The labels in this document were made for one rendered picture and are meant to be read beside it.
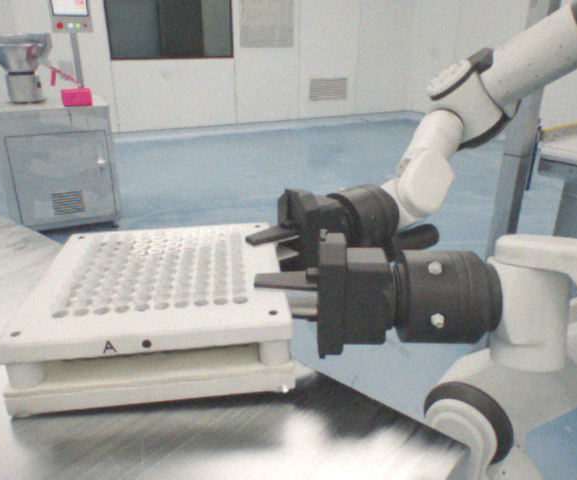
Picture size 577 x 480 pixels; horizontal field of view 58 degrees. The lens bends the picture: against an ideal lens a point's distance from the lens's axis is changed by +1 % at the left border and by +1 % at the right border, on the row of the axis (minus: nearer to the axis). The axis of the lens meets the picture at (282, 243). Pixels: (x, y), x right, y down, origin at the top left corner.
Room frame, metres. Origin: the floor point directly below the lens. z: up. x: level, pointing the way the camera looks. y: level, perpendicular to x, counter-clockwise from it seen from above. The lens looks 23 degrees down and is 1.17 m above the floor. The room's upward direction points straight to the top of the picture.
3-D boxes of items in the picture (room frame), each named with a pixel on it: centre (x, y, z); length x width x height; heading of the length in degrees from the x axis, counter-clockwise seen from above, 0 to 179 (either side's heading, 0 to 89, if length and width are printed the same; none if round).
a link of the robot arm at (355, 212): (0.61, -0.06, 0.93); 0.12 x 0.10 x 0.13; 128
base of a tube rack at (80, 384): (0.48, 0.12, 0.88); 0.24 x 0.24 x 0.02; 6
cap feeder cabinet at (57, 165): (3.15, 1.40, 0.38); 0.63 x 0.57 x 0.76; 115
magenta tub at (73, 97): (3.04, 1.18, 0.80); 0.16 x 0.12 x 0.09; 115
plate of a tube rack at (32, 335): (0.48, 0.13, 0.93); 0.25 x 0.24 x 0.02; 6
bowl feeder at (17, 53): (3.18, 1.46, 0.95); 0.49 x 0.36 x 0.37; 115
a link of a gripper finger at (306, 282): (0.44, 0.00, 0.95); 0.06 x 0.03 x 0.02; 88
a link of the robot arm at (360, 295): (0.43, -0.09, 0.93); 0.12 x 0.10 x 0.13; 88
